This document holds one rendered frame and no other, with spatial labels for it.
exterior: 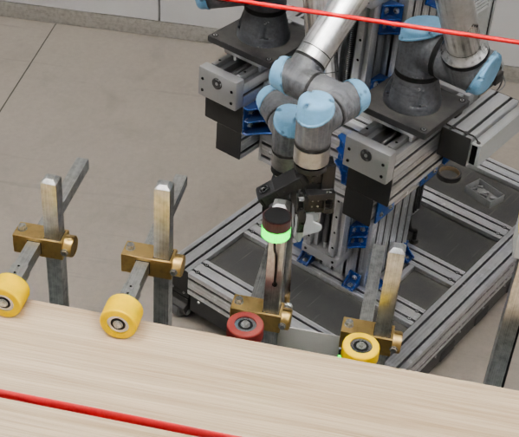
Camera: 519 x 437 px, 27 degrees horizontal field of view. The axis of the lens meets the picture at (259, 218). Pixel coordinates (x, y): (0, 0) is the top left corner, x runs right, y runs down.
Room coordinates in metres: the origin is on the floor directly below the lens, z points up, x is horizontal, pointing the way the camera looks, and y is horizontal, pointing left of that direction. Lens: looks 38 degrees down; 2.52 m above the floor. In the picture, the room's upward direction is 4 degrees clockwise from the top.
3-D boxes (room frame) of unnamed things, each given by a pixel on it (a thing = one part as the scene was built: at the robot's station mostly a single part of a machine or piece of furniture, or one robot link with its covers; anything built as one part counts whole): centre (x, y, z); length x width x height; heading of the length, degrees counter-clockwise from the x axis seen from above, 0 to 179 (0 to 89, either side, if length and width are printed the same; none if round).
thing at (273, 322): (1.79, -0.02, 0.85); 0.14 x 0.06 x 0.05; 81
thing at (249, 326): (1.69, 0.01, 0.85); 0.08 x 0.08 x 0.11
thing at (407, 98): (2.44, -0.37, 1.09); 0.15 x 0.15 x 0.10
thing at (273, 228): (1.74, -0.04, 1.16); 0.06 x 0.06 x 0.02
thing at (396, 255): (1.75, -0.29, 0.87); 0.04 x 0.04 x 0.48; 81
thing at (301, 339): (1.81, -0.08, 0.75); 0.26 x 0.01 x 0.10; 81
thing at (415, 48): (2.43, -0.38, 1.21); 0.13 x 0.12 x 0.14; 52
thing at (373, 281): (1.85, -0.27, 0.84); 0.44 x 0.03 x 0.04; 171
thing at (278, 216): (1.74, -0.04, 1.06); 0.06 x 0.06 x 0.22; 81
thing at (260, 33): (2.73, 0.03, 1.09); 0.15 x 0.15 x 0.10
